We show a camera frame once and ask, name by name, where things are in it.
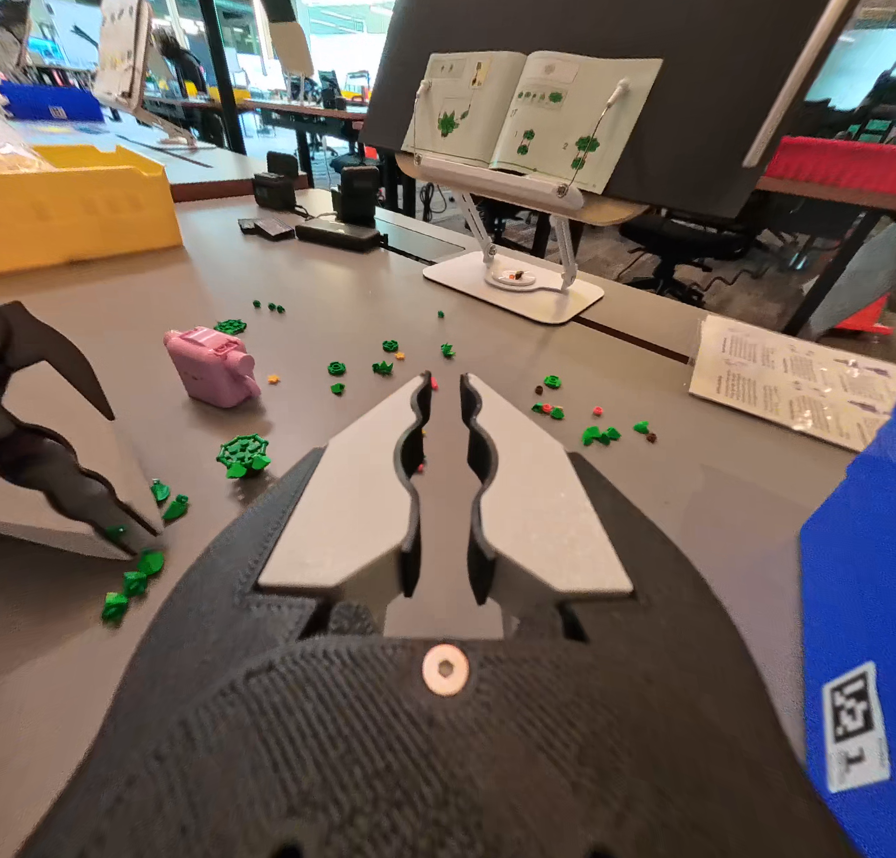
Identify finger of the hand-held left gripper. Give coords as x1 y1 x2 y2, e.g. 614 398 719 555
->
0 479 139 563
0 301 165 536

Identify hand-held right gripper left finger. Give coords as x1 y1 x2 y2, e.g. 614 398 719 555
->
258 372 434 629

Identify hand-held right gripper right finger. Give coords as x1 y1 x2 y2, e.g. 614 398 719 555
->
459 374 634 629

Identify green web plant assembly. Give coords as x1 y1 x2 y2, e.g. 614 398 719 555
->
216 434 273 480

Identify scattered green leaf pieces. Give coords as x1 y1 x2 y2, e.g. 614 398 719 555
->
100 479 191 624

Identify pink brick watering can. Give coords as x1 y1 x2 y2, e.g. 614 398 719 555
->
164 326 261 409

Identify yellow plastic bin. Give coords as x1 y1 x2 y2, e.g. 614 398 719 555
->
0 144 184 274

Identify clear plastic bags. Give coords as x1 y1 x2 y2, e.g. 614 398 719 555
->
0 119 57 173

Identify black flat bar device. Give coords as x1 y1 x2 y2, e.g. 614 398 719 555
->
294 217 385 252

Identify black office chair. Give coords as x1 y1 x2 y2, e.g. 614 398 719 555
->
619 207 756 307

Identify blue plastic bin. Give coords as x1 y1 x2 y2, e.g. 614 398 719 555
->
799 410 896 814
0 81 106 124

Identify black desktop device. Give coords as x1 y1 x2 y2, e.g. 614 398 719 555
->
338 165 383 228

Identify wooden cardboard stand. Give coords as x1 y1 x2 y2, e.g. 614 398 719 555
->
93 0 198 149

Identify black pole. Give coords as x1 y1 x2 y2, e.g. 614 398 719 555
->
189 0 248 156

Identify flower instruction booklet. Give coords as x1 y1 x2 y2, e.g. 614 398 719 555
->
400 51 665 195

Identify red ribbed bin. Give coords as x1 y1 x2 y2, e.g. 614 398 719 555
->
765 136 896 195

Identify black camera box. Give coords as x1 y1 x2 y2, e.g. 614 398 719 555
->
252 151 299 212

